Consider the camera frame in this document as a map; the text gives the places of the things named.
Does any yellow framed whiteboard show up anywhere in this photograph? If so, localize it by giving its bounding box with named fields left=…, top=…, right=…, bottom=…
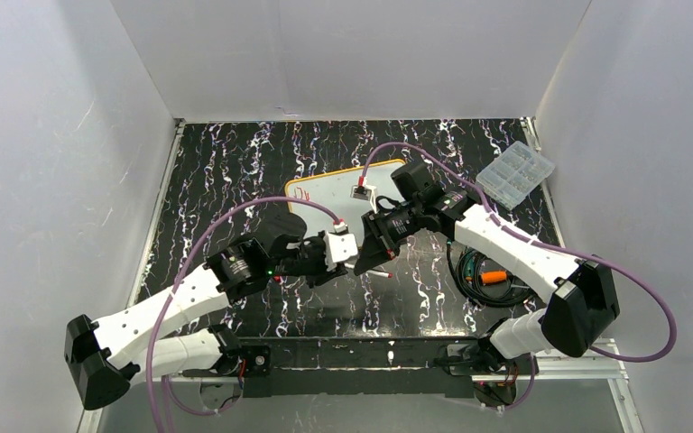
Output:
left=283, top=159, right=405, bottom=226

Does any red white marker pen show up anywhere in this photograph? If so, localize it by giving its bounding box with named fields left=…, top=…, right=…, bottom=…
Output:
left=345, top=263, right=393, bottom=279

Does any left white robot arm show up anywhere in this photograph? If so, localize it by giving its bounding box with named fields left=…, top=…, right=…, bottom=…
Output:
left=64, top=214, right=358, bottom=410

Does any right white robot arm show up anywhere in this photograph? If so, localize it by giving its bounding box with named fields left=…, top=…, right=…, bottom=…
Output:
left=354, top=161, right=619, bottom=363

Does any orange green sensor plug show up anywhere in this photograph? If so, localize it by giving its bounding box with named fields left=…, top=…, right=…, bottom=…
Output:
left=464, top=255, right=510, bottom=285

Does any clear plastic compartment box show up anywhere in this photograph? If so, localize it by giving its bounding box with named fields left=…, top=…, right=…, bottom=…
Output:
left=476, top=142, right=555, bottom=210

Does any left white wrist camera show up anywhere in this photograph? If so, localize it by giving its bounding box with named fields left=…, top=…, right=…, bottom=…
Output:
left=324, top=233, right=359, bottom=267

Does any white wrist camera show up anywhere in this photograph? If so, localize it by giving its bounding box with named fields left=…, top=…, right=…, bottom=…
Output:
left=324, top=233, right=359, bottom=267
left=351, top=185, right=378, bottom=212

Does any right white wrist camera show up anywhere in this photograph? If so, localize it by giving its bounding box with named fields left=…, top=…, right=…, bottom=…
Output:
left=351, top=185, right=378, bottom=212

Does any coiled black cable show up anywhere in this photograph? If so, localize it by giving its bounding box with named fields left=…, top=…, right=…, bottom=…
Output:
left=445, top=229, right=542, bottom=309

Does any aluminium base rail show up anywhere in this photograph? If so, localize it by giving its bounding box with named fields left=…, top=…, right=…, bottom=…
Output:
left=66, top=329, right=642, bottom=432

